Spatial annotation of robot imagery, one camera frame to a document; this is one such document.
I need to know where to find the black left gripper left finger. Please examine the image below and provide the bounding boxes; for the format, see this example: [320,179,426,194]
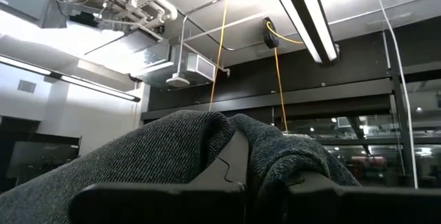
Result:
[68,130,249,224]

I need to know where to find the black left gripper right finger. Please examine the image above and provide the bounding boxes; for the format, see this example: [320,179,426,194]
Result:
[286,171,441,224]

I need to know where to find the dark blue denim jeans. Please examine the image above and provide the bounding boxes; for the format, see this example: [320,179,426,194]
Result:
[0,109,361,224]

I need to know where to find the white round ceiling device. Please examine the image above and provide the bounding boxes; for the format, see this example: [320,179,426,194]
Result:
[165,72,191,88]

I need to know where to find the long strip ceiling light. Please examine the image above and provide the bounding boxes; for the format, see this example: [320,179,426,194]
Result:
[0,54,142,103]

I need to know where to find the black pendant ceiling light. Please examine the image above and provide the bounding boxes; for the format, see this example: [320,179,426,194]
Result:
[265,0,341,67]

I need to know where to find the white ceiling pipes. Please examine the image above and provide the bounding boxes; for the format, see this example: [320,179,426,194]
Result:
[72,0,183,29]

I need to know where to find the white hanging cable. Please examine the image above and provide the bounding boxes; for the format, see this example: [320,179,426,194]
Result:
[373,0,420,190]

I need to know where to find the grey air duct unit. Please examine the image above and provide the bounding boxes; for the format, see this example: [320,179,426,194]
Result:
[130,40,217,90]

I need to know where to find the yellow hanging cord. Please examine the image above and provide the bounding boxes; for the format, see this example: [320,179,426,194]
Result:
[207,0,229,112]
[265,20,305,135]

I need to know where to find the black cord reel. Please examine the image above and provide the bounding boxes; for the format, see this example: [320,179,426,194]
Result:
[262,17,280,50]

